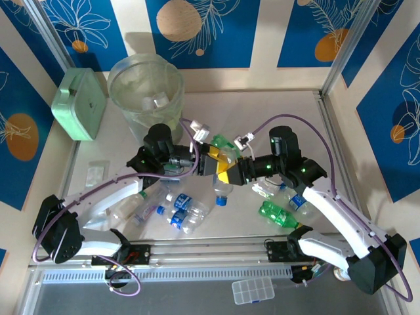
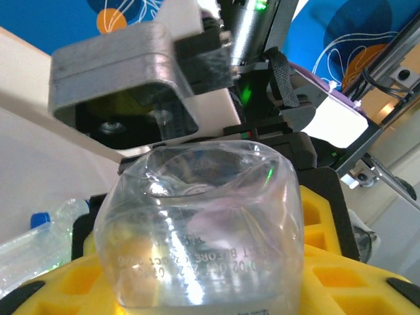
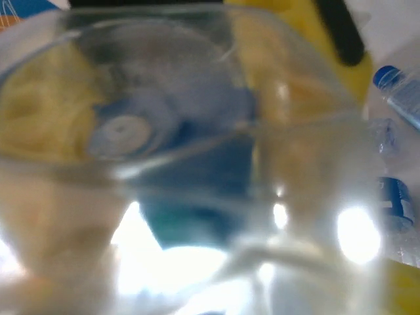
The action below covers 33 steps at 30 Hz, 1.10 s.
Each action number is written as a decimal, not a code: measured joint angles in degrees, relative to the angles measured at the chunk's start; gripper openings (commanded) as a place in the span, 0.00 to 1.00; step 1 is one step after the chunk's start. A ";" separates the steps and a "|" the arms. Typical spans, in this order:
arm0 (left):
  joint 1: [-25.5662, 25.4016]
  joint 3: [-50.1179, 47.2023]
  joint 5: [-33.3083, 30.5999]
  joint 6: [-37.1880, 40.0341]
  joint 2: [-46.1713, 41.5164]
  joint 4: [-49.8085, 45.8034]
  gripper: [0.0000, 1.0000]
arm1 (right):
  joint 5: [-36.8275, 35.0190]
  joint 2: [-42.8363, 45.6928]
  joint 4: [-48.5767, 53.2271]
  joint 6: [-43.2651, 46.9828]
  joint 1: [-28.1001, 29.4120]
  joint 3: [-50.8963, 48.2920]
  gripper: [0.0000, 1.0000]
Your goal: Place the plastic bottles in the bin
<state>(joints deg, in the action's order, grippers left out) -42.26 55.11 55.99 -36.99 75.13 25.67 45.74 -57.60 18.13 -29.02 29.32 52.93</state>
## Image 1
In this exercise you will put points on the plain clear bottle blue cap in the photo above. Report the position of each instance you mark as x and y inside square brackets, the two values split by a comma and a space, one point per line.
[223, 190]

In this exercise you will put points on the aluminium side rail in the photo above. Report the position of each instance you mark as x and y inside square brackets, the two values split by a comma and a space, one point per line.
[325, 115]

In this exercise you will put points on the clear compartment organizer box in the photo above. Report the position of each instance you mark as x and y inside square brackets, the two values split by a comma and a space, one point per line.
[252, 290]

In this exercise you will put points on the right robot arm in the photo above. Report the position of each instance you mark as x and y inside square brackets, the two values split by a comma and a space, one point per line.
[374, 265]

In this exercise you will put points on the aluminium rail frame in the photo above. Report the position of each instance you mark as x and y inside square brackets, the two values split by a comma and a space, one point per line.
[203, 249]

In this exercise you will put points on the clear bottle green cap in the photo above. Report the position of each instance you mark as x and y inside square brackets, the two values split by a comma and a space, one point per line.
[128, 206]
[265, 190]

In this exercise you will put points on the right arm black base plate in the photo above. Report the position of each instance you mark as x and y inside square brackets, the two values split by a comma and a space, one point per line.
[277, 251]

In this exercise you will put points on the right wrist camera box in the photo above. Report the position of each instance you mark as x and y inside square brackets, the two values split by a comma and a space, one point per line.
[243, 141]

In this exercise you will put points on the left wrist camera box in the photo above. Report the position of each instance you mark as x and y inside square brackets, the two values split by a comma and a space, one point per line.
[201, 133]

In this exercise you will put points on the aluminium frame post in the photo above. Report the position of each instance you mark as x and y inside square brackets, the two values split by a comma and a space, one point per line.
[348, 46]
[49, 36]

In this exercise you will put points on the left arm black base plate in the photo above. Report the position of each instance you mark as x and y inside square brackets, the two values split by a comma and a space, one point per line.
[141, 254]

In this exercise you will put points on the mint green plastic box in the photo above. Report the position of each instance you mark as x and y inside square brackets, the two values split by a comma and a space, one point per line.
[78, 105]

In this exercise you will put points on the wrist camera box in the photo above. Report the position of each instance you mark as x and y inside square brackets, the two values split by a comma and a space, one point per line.
[243, 141]
[201, 133]

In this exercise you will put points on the clear bin with bag liner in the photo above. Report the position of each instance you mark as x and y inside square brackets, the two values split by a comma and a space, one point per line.
[131, 98]

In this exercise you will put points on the jar with orange lid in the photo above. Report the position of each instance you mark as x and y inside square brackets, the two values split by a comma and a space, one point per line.
[339, 275]

